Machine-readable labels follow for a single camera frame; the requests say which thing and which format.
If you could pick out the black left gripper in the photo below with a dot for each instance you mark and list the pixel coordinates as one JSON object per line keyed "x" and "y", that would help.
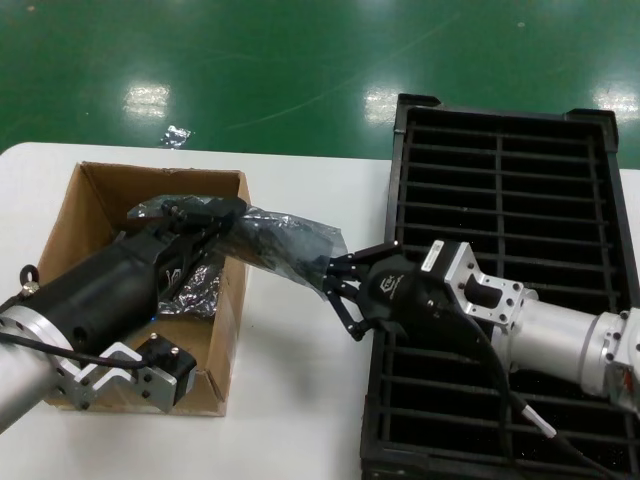
{"x": 100, "y": 295}

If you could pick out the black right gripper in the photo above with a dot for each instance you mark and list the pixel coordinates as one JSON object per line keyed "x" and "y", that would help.
{"x": 400, "y": 295}

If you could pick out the grey antistatic plastic bag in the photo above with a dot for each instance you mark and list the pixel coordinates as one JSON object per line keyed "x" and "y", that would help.
{"x": 310, "y": 235}

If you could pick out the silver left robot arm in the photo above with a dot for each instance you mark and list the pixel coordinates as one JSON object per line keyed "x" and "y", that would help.
{"x": 20, "y": 365}

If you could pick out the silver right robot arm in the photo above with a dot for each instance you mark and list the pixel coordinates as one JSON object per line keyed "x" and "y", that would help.
{"x": 560, "y": 340}

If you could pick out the bagged graphics card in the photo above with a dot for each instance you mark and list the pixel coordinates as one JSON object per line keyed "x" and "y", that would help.
{"x": 200, "y": 295}

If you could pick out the brown cardboard box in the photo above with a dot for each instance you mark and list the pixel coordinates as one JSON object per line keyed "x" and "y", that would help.
{"x": 100, "y": 200}

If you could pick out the black slotted plastic container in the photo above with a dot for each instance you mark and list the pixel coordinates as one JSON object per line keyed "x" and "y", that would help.
{"x": 501, "y": 200}

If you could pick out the crumpled foil scrap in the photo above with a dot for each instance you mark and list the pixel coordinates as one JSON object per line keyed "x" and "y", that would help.
{"x": 175, "y": 136}

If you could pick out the left wrist camera silver mount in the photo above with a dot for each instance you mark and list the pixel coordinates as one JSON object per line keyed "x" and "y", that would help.
{"x": 160, "y": 385}

